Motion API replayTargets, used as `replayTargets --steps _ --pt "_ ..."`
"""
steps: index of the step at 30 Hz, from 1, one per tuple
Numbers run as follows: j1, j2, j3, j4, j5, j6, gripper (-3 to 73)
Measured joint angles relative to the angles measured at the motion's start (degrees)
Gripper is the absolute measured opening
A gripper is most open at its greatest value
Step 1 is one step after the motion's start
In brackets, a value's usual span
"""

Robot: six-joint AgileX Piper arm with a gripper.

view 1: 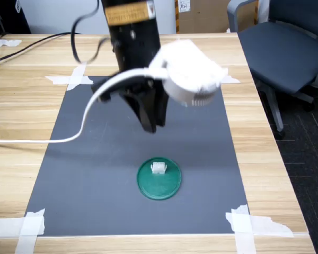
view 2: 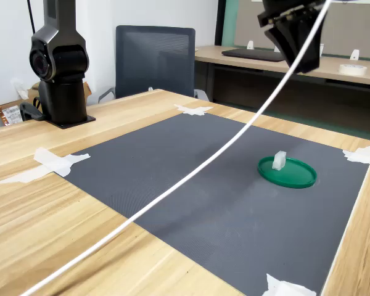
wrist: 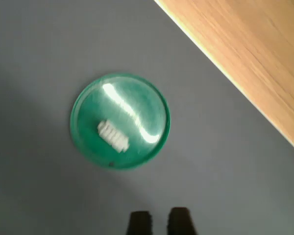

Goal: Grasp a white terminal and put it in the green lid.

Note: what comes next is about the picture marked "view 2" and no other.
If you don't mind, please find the small white plastic terminal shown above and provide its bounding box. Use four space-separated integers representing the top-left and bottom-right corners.
271 150 287 171

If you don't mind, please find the round green lid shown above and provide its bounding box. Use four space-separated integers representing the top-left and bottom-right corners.
257 155 318 190

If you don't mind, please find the wooden desk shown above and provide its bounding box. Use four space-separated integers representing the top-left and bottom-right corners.
194 45 370 107

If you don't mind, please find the white tape roll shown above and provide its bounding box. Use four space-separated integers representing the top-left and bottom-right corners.
339 63 368 76

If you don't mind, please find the white tape piece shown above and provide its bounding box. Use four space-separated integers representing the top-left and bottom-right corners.
0 147 91 186
173 104 214 118
262 273 318 296
342 145 370 170

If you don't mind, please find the dark grey office chair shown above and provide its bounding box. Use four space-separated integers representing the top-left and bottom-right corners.
97 25 211 104

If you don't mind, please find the dark grey mat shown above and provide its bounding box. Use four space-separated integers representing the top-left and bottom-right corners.
62 113 370 296

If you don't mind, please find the white crumpled plastic wrap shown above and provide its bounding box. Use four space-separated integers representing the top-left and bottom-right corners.
10 78 30 100

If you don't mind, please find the brown package with white label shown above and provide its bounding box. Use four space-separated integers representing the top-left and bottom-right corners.
0 104 23 127

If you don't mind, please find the beige partition with green frame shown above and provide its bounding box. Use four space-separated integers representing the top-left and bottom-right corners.
214 0 370 59

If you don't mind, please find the white cable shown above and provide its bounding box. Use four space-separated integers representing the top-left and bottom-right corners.
19 0 332 296

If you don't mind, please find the thin black cable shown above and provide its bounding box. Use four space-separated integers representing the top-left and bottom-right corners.
26 0 37 35

